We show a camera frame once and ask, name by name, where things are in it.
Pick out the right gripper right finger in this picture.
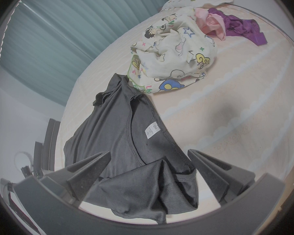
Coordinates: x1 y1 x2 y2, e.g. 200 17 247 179
187 149 256 203

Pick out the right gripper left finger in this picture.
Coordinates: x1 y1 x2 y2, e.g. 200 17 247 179
43 151 111 201

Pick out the black T-shirt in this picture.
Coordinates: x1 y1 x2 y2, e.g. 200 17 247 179
63 73 199 225

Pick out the bed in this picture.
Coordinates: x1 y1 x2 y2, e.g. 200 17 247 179
59 0 294 220

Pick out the white printed pyjama top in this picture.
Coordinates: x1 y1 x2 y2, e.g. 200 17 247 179
127 6 217 95

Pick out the blue-green curtain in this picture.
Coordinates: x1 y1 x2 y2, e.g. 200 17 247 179
0 0 172 108

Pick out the pink garment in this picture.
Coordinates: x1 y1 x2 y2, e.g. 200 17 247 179
195 8 227 41

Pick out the purple garment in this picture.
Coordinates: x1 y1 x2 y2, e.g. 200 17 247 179
205 8 268 46

